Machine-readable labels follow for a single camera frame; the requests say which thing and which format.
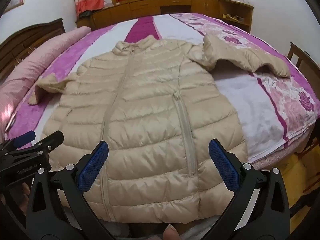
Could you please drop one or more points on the person's right hand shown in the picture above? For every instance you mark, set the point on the person's right hand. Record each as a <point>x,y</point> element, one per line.
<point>171,233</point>

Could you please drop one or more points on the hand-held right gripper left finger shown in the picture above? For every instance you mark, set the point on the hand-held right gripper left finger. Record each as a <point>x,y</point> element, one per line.
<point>92,165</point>

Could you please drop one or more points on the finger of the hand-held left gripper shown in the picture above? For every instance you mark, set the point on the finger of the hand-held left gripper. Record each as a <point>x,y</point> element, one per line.
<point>51,140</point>
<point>23,138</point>

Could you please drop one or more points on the person's left hand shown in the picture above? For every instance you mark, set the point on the person's left hand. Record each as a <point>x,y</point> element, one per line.
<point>23,192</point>

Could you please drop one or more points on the wooden cabinet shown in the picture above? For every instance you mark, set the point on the wooden cabinet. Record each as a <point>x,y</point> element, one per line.
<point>150,3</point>

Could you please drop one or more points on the dark cloth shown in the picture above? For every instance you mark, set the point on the dark cloth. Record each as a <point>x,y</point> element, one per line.
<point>85,14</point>

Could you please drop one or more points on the pink bolster pillow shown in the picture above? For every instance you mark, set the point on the pink bolster pillow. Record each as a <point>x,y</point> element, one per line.
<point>32,65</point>

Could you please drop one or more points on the small yellow trinkets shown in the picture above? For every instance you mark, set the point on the small yellow trinkets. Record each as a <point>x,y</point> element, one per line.
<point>232,17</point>

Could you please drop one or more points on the dark wooden headboard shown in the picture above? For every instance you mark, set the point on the dark wooden headboard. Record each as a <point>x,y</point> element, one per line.
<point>25,37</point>

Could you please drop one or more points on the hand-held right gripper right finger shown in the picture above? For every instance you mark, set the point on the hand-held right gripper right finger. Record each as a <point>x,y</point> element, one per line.
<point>222,162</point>

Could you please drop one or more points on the purple floral bedsheet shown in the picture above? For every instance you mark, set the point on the purple floral bedsheet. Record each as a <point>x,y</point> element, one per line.
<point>250,110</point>

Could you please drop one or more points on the beige puffer jacket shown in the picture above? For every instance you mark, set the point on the beige puffer jacket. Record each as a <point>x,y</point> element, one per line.
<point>150,105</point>

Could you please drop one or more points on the wooden chair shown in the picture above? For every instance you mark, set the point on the wooden chair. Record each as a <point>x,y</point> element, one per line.
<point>297,55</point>

